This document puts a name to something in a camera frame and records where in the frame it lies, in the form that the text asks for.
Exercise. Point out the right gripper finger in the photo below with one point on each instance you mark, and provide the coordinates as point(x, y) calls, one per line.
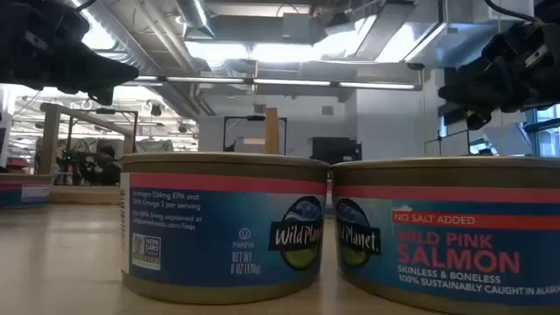
point(478, 120)
point(481, 87)

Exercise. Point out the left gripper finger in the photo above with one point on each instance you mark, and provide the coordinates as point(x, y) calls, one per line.
point(100, 72)
point(101, 96)

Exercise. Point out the blue salmon can gold lid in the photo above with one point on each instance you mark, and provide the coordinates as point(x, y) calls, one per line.
point(459, 245)
point(210, 236)
point(22, 192)

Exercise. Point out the wooden slatted shelf rack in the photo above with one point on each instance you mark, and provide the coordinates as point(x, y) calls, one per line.
point(50, 140)

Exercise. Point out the white board on stand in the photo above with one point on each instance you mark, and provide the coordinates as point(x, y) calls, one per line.
point(455, 144)

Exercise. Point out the white slanted panel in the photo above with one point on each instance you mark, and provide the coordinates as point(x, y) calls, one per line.
point(509, 140)

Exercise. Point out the glass window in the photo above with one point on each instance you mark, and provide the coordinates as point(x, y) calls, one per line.
point(547, 140)

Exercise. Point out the black cabinet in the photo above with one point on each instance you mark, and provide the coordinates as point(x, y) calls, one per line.
point(337, 151)

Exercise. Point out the long ceiling tube light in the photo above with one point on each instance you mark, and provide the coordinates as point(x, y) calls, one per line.
point(289, 81)

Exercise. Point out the silver rectangular air duct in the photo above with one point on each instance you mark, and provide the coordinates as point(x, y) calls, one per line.
point(459, 44)

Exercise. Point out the black metal stand frame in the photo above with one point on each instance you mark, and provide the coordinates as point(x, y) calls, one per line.
point(256, 117)

